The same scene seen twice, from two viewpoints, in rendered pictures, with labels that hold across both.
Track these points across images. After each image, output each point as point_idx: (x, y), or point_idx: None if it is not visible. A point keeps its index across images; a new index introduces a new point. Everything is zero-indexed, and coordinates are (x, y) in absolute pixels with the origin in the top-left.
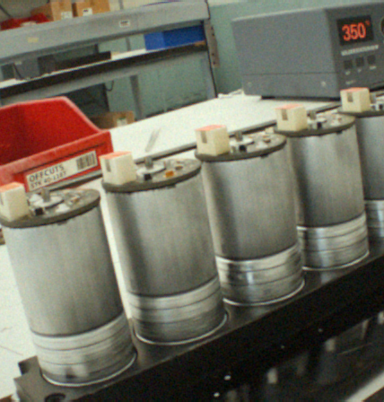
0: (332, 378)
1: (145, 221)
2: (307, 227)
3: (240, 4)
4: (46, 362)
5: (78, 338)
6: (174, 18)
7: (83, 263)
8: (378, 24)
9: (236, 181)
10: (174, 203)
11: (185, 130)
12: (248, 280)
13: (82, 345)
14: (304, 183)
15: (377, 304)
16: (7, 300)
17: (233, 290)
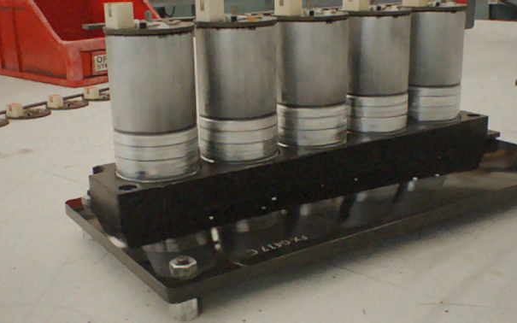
0: (363, 208)
1: (227, 54)
2: (355, 96)
3: None
4: (124, 159)
5: (157, 138)
6: None
7: (173, 73)
8: None
9: (302, 39)
10: (252, 43)
11: None
12: (301, 125)
13: (160, 144)
14: (358, 56)
15: (408, 170)
16: (71, 147)
17: (286, 133)
